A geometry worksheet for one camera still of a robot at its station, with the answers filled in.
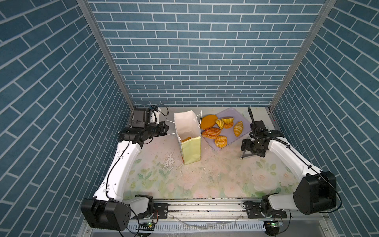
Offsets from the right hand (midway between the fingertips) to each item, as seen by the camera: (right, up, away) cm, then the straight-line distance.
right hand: (246, 148), depth 85 cm
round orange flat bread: (-21, +15, +18) cm, 32 cm away
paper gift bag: (-34, +10, +14) cm, 39 cm away
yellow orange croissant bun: (-6, +15, +20) cm, 26 cm away
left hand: (-43, +13, -10) cm, 46 cm away
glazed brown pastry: (-19, +8, +16) cm, 26 cm away
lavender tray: (-2, +11, +23) cm, 26 cm away
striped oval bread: (+1, +11, +19) cm, 22 cm away
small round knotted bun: (-13, +2, +12) cm, 17 cm away
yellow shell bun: (-12, +14, +17) cm, 25 cm away
